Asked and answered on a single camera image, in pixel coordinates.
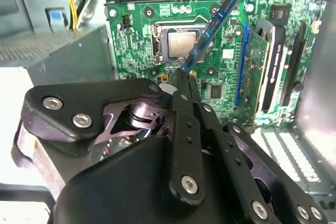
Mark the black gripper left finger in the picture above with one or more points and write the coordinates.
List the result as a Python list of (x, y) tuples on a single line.
[(84, 103)]

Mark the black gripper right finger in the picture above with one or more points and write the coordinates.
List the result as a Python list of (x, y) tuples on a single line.
[(236, 145)]

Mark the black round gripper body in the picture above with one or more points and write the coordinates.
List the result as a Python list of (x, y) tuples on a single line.
[(126, 184)]

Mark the blue RAM stick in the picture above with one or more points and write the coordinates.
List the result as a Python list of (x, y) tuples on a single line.
[(212, 24)]

